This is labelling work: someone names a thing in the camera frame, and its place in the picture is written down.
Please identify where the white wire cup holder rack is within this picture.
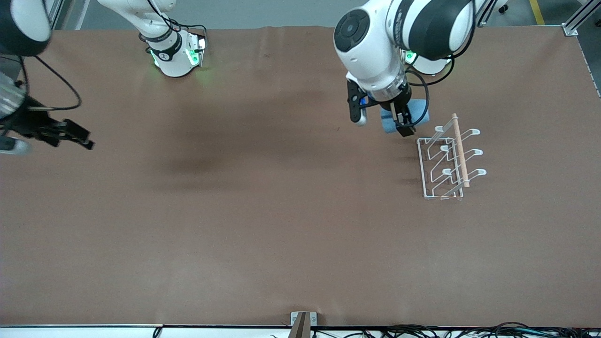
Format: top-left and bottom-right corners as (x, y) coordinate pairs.
(417, 114), (487, 201)

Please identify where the brown table cover sheet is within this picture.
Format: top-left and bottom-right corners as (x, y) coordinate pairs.
(0, 26), (601, 328)

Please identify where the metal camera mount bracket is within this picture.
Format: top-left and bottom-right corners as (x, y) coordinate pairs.
(289, 311), (317, 338)

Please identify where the aluminium frame profile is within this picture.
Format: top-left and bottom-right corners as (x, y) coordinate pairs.
(45, 0), (64, 29)
(562, 0), (601, 37)

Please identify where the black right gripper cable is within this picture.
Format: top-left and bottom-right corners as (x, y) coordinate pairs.
(19, 55), (83, 112)

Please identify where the blue plastic cup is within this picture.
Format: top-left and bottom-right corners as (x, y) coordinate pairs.
(379, 100), (430, 134)

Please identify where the black right arm base cable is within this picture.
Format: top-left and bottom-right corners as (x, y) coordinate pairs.
(141, 0), (208, 38)

